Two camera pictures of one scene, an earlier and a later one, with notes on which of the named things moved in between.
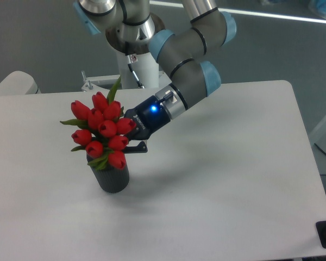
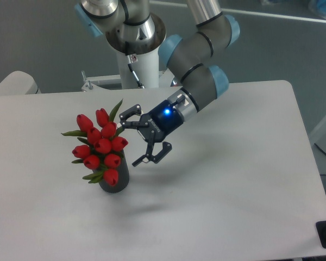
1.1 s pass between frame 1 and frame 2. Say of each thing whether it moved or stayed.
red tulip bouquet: moved
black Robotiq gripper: moved
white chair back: stayed
